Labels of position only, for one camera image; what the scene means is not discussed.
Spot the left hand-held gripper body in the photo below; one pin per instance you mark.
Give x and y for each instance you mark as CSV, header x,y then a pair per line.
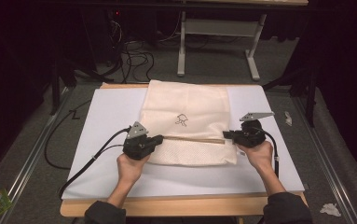
x,y
137,146

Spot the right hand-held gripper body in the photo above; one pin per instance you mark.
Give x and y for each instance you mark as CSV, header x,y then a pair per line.
x,y
250,137

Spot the cream mesh fabric bag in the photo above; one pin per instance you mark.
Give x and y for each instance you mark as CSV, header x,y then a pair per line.
x,y
185,99

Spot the person's right hand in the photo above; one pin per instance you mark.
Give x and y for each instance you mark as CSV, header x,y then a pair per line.
x,y
261,155

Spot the person's left hand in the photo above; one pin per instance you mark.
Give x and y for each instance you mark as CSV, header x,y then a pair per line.
x,y
131,171

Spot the small white scrap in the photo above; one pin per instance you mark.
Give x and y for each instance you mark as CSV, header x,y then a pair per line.
x,y
288,118

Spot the white table mat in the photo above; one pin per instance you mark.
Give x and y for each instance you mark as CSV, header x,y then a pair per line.
x,y
114,105

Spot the wooden table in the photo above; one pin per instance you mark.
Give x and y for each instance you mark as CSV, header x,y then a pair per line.
x,y
167,207

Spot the black stand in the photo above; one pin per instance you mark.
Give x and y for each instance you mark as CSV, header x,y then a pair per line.
x,y
55,87
311,93

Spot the crumpled white paper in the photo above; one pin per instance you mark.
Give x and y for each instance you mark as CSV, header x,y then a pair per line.
x,y
330,210

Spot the metal floor rail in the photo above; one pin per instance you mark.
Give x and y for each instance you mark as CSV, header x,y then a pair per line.
x,y
328,168
27,168

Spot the white metal desk frame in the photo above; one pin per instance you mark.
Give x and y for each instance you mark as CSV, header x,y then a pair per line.
x,y
219,27

